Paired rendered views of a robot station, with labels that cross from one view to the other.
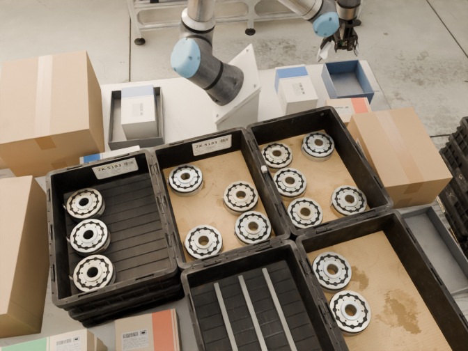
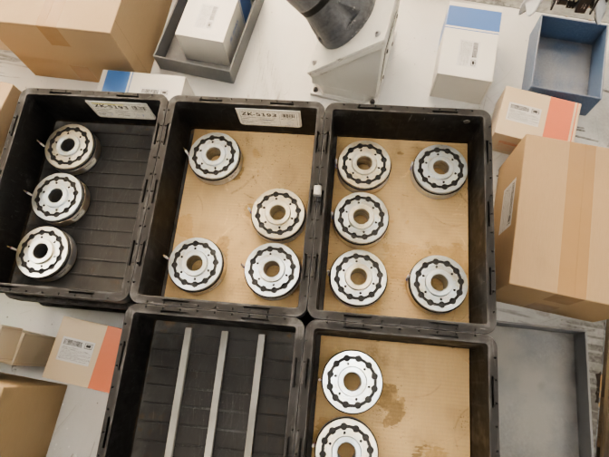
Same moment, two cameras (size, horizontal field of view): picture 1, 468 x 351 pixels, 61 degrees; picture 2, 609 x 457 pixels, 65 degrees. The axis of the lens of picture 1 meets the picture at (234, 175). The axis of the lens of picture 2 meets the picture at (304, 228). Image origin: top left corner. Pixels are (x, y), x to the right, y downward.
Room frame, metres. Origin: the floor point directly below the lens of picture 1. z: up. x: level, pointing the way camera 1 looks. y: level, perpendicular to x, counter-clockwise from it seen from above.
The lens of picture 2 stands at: (0.37, -0.23, 1.70)
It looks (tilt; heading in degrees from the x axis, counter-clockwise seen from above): 72 degrees down; 34
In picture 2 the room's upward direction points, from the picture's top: 11 degrees counter-clockwise
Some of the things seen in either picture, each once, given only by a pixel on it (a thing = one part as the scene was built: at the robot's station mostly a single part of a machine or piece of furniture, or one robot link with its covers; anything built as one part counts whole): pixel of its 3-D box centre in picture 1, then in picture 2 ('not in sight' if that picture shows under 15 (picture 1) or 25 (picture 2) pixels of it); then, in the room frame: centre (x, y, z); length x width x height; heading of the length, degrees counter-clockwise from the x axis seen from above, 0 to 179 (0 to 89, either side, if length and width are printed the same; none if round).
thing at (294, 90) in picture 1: (294, 90); (465, 53); (1.16, -0.24, 0.75); 0.20 x 0.12 x 0.09; 9
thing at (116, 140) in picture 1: (136, 117); (210, 25); (1.04, 0.37, 0.73); 0.27 x 0.20 x 0.05; 7
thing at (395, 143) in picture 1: (391, 158); (560, 229); (0.80, -0.54, 0.78); 0.30 x 0.22 x 0.16; 9
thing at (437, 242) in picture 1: (423, 253); (528, 397); (0.48, -0.58, 0.73); 0.27 x 0.20 x 0.05; 16
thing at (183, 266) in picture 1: (215, 191); (233, 199); (0.58, 0.05, 0.92); 0.40 x 0.30 x 0.02; 17
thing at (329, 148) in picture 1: (318, 143); (440, 169); (0.80, -0.27, 0.86); 0.10 x 0.10 x 0.01
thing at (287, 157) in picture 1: (276, 154); (363, 164); (0.76, -0.14, 0.86); 0.10 x 0.10 x 0.01
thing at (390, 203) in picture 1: (314, 165); (402, 210); (0.67, -0.24, 0.92); 0.40 x 0.30 x 0.02; 17
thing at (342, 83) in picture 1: (346, 83); (563, 64); (1.22, -0.46, 0.74); 0.20 x 0.15 x 0.07; 8
